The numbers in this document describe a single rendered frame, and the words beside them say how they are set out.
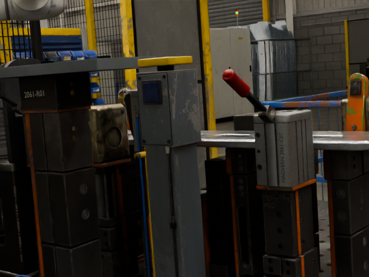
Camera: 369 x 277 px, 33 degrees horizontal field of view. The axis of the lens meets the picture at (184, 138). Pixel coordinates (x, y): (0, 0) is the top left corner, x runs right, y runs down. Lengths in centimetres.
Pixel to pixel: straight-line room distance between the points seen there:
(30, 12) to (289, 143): 104
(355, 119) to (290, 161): 33
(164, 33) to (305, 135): 379
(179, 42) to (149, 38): 34
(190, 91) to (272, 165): 18
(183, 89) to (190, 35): 412
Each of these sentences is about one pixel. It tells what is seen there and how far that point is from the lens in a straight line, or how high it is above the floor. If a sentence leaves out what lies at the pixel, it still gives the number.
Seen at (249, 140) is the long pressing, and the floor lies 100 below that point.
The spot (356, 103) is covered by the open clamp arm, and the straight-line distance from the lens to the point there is 130.
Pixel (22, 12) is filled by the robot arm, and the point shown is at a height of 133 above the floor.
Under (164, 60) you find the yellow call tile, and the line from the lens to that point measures 91.
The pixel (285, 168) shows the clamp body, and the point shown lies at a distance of 100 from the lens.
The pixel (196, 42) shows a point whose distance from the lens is 510.
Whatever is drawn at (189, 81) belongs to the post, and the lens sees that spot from 94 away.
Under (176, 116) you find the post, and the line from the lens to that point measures 91.
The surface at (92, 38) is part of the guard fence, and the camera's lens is 616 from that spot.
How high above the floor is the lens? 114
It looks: 6 degrees down
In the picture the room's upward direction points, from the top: 4 degrees counter-clockwise
